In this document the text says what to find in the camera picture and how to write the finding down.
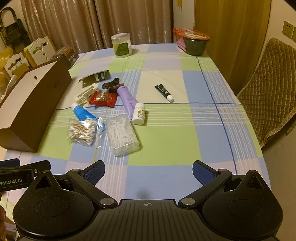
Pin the red-lidded instant noodle bowl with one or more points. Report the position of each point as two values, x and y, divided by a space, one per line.
192 41

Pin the mustard yellow curtain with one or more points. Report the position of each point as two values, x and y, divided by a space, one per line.
229 34

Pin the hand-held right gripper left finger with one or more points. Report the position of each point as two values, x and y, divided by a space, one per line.
92 173

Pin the clear jar with green label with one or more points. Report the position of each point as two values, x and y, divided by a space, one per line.
121 45

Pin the red snack packet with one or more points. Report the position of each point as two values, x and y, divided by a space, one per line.
104 98

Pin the black instant noodle bowl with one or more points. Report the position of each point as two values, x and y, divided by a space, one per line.
67 56

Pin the clear box of floss picks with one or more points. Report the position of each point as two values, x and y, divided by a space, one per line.
121 136

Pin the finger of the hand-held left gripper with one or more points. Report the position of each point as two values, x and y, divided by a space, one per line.
9 163
40 166

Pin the green card blister package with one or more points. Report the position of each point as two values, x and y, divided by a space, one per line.
89 80

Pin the black tube with white cap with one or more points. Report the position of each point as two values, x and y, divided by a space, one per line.
161 90

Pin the dark folding rack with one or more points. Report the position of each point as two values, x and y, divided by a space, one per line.
13 27

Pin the brown storage box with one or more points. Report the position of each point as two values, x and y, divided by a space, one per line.
41 97

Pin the white pill bottle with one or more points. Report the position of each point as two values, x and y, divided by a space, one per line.
138 114

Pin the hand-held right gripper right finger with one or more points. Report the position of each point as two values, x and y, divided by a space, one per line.
203 172

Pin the blue toothpaste box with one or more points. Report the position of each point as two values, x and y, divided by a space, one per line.
82 112

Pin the plaid cloth desktop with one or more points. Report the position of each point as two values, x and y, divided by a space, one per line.
173 129

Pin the beige curtain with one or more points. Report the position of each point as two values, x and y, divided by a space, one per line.
92 23

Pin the small white box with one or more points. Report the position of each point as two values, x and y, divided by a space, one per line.
83 93

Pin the yellow plastic bag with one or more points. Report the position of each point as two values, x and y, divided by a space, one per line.
5 62

